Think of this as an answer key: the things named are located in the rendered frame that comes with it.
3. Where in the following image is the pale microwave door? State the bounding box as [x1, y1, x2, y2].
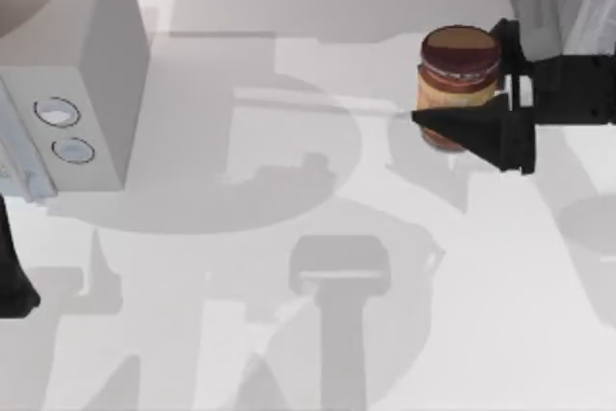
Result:
[0, 77, 60, 206]

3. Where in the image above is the round microwave knob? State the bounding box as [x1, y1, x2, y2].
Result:
[51, 137, 96, 165]
[33, 96, 83, 131]

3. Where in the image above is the pale microwave oven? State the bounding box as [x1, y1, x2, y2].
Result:
[0, 0, 150, 206]

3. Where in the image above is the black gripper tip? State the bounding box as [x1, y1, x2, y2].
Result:
[0, 193, 42, 321]

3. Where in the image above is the brown-lidded glass jar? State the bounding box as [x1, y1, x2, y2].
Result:
[415, 24, 503, 157]

